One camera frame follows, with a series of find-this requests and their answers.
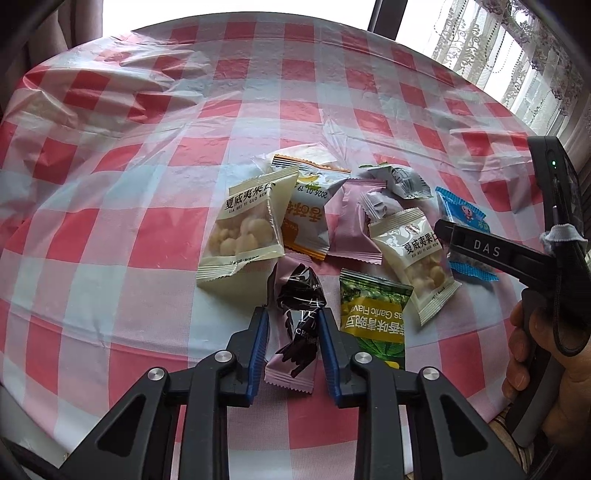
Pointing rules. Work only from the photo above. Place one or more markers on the small mauve wrapped snack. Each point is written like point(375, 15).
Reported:
point(381, 205)

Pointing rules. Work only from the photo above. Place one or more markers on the clear cracker packet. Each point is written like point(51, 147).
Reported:
point(304, 154)

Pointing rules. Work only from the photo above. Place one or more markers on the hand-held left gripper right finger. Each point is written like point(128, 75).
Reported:
point(328, 360)

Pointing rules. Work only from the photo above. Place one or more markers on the red white checkered tablecloth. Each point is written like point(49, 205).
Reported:
point(138, 138)

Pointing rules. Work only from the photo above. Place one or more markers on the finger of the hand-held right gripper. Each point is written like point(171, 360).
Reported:
point(489, 251)

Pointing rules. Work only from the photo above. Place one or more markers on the white lace curtain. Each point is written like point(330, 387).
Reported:
point(485, 46)

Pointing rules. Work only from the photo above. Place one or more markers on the dark window post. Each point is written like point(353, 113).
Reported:
point(387, 18)

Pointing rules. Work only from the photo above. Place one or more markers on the green pea snack packet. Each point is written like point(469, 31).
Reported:
point(374, 318)

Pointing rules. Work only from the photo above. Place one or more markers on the blue cartoon snack packet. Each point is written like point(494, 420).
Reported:
point(461, 214)

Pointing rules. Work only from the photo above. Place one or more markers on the brown side curtain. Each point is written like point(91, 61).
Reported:
point(579, 138)

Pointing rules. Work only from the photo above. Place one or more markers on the person's right hand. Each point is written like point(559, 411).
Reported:
point(572, 397)

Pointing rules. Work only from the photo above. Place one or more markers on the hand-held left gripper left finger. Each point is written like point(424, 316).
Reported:
point(259, 355)

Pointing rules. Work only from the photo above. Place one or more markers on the plain pink snack packet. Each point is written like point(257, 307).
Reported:
point(348, 226)

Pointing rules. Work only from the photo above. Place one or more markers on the white and grey snack packet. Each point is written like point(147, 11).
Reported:
point(401, 180)

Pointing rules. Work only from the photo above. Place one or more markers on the cream nut snack packet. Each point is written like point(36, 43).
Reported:
point(244, 217)
point(420, 270)

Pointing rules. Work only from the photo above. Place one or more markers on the orange and white snack packet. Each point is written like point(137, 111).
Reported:
point(307, 217)

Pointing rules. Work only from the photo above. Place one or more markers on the pink and black snack packet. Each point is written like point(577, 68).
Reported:
point(295, 295)

